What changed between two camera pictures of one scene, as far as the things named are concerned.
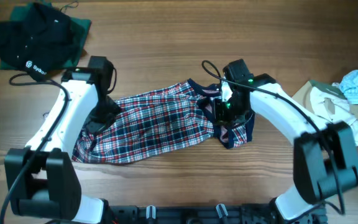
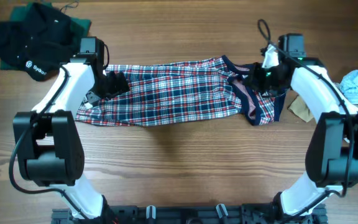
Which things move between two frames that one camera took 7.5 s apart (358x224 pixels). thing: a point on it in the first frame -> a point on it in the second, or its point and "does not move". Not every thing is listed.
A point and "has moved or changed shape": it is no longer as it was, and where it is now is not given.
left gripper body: x=102 y=115 -> x=110 y=86
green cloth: x=18 y=14 does not move
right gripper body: x=224 y=116 -> x=262 y=78
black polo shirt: x=42 y=40 does not move
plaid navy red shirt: x=162 y=121 has moved or changed shape
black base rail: x=135 y=214 does not move
